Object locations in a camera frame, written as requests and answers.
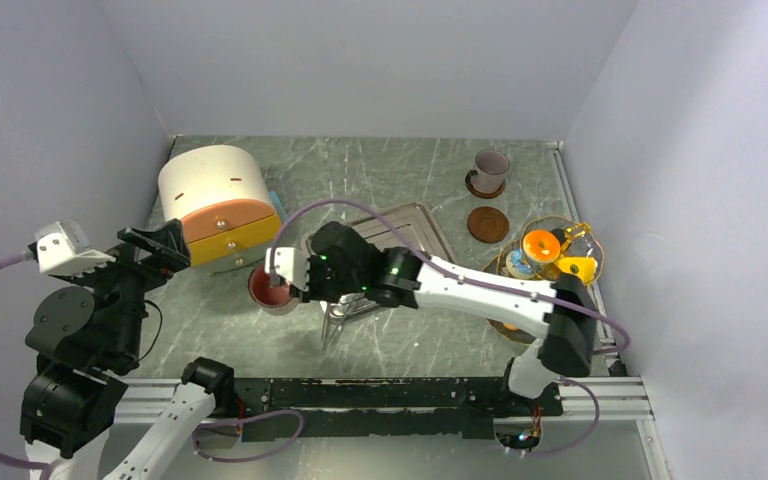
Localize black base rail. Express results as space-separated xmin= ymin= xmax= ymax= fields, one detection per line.
xmin=168 ymin=376 xmax=564 ymax=444

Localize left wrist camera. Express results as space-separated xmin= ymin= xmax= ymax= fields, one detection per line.
xmin=32 ymin=219 xmax=116 ymax=277

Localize purple mug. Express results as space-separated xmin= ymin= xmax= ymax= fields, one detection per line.
xmin=470 ymin=149 xmax=511 ymax=179

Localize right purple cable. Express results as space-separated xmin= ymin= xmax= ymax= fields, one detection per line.
xmin=267 ymin=198 xmax=632 ymax=460

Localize yellow cake piece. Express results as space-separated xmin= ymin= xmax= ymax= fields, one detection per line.
xmin=554 ymin=256 xmax=599 ymax=284

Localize small glass plate gold rim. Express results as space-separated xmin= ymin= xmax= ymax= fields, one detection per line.
xmin=496 ymin=216 xmax=604 ymax=286

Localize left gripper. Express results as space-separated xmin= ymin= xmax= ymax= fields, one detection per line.
xmin=59 ymin=216 xmax=189 ymax=362

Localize orange donut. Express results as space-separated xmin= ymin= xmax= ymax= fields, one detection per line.
xmin=522 ymin=229 xmax=561 ymax=265

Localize steel tray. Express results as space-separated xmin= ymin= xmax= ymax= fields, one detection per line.
xmin=301 ymin=201 xmax=458 ymax=313

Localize metal tongs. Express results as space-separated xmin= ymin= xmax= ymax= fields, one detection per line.
xmin=320 ymin=294 xmax=376 ymax=351

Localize cream bread box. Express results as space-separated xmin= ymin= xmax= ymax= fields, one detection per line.
xmin=158 ymin=145 xmax=283 ymax=274

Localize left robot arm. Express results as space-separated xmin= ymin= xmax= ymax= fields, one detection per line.
xmin=20 ymin=219 xmax=191 ymax=479

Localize light blue object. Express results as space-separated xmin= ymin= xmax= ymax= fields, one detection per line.
xmin=269 ymin=191 xmax=288 ymax=222

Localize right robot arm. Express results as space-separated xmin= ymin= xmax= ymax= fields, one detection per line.
xmin=272 ymin=222 xmax=597 ymax=414

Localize blue sprinkled donut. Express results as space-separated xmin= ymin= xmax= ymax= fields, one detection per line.
xmin=505 ymin=249 xmax=535 ymax=280

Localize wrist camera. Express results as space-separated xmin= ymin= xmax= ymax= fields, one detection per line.
xmin=264 ymin=247 xmax=310 ymax=292
xmin=32 ymin=219 xmax=116 ymax=277

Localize brown coaster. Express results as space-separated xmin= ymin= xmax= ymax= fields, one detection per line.
xmin=464 ymin=169 xmax=506 ymax=199
xmin=466 ymin=206 xmax=510 ymax=244

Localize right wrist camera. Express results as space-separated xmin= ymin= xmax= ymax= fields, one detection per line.
xmin=264 ymin=247 xmax=310 ymax=292

